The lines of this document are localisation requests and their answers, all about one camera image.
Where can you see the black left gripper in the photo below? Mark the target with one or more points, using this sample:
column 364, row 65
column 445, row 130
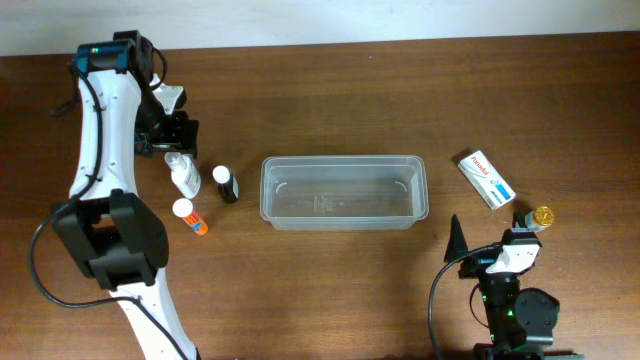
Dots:
column 176, row 133

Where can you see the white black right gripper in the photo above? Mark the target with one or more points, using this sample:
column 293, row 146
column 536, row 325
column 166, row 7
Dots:
column 480, row 266

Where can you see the white lotion bottle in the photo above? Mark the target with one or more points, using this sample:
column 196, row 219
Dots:
column 184, row 174

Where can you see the dark bottle white cap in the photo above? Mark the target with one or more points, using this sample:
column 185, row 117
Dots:
column 226, row 184

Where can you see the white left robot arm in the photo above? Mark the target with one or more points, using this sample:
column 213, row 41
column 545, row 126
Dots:
column 111, row 235

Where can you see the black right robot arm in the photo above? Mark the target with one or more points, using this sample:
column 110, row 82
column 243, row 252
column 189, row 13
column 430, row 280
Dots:
column 520, row 320

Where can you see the clear plastic container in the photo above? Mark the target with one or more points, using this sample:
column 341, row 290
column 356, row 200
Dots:
column 344, row 193

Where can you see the white Panadol box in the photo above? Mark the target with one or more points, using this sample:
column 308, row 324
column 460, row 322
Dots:
column 487, row 181

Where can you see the gold lid small jar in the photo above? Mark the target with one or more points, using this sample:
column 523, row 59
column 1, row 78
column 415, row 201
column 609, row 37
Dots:
column 539, row 219

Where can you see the orange tube white cap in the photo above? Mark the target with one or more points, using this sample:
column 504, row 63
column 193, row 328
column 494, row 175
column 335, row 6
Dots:
column 184, row 209

